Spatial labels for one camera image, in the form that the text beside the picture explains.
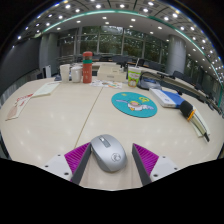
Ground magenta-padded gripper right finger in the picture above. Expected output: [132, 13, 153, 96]
[131, 143, 181, 187]

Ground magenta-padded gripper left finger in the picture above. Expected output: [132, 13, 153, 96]
[42, 142, 92, 186]

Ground silver grey computer mouse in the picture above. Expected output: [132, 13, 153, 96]
[90, 133, 128, 173]

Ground round teal cartoon mouse pad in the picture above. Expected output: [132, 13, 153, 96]
[110, 91, 158, 119]

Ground white paper sheet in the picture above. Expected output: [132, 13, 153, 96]
[191, 108, 212, 138]

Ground blue and white book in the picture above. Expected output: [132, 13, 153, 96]
[148, 87, 186, 109]

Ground red and white leaflet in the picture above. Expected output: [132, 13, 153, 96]
[5, 93, 34, 122]

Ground white booklet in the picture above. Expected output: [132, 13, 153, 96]
[31, 81, 61, 99]

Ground long curved conference desk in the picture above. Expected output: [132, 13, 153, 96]
[139, 68, 224, 114]

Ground grey conference microphone console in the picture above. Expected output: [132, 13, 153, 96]
[136, 71, 163, 91]

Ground tall white paper cup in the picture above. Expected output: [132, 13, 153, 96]
[59, 63, 71, 84]

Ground white lidded mug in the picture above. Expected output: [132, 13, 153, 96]
[70, 65, 83, 84]

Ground green printed cup with straw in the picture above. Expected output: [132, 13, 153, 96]
[127, 59, 142, 89]

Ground colourful sticker sheet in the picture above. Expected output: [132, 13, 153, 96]
[89, 79, 123, 90]

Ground red bottle with green band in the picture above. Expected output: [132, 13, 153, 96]
[82, 51, 94, 84]

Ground dark office chairs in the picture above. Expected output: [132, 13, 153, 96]
[99, 53, 208, 88]

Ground beige cardboard box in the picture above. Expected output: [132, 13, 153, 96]
[96, 64, 128, 83]

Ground ceiling lights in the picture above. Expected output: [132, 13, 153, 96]
[13, 0, 224, 81]

